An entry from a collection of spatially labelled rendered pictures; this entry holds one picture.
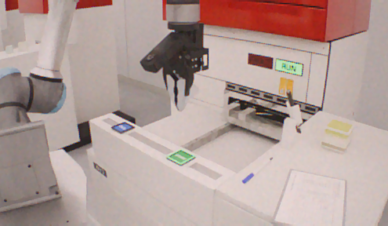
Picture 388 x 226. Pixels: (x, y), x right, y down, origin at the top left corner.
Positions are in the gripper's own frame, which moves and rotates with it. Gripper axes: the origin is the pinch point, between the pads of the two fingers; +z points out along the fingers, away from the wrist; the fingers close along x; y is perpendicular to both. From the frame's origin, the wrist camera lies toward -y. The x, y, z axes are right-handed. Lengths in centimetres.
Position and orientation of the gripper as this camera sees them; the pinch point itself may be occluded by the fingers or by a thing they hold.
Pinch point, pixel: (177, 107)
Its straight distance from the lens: 75.6
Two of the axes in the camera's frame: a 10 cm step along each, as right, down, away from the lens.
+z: 0.0, 9.2, 3.9
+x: -7.3, -2.6, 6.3
